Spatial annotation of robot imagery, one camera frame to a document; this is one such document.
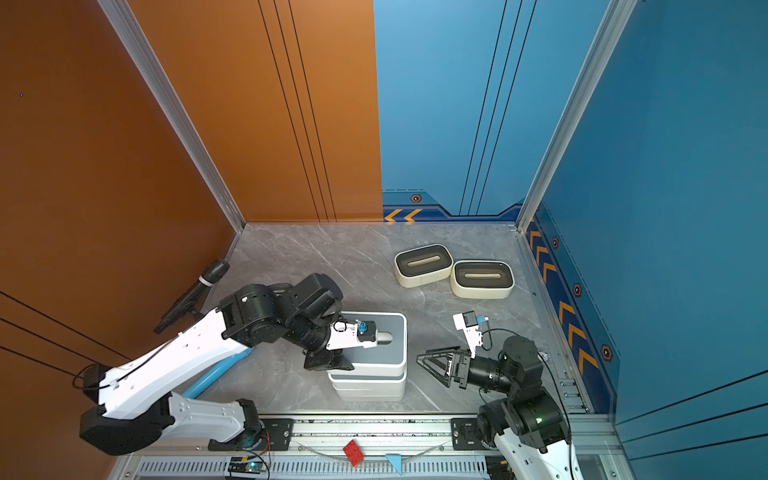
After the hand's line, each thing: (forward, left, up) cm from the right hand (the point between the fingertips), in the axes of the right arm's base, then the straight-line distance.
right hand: (426, 362), depth 62 cm
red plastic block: (-13, +17, -22) cm, 30 cm away
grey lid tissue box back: (-2, +9, -6) cm, 11 cm away
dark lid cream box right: (+37, -23, -22) cm, 48 cm away
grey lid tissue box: (+1, +8, +2) cm, 8 cm away
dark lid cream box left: (+39, -3, -17) cm, 43 cm away
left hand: (+3, +15, +1) cm, 16 cm away
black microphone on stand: (+15, +57, -1) cm, 59 cm away
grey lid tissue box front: (-2, +13, -16) cm, 21 cm away
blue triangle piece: (-15, +6, -21) cm, 27 cm away
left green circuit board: (-15, +44, -26) cm, 53 cm away
